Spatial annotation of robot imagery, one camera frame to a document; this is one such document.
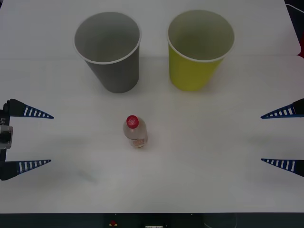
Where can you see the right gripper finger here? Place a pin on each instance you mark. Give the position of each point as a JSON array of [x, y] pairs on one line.
[[298, 167], [298, 108]]

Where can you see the grey plastic bin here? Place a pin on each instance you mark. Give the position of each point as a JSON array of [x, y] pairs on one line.
[[114, 76]]

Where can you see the red button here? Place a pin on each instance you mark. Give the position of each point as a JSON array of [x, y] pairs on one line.
[[113, 223]]

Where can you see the yellow-green plastic bin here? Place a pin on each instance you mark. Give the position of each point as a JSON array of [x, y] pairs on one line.
[[190, 73]]

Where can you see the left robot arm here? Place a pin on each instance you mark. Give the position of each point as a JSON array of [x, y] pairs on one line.
[[6, 137]]

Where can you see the dark robot torso panel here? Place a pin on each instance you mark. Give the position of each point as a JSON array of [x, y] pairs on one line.
[[47, 222]]

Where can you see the clear bottle with red cap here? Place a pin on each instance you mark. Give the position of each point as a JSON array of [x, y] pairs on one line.
[[135, 135]]

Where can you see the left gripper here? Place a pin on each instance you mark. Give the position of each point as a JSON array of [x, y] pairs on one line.
[[5, 116]]

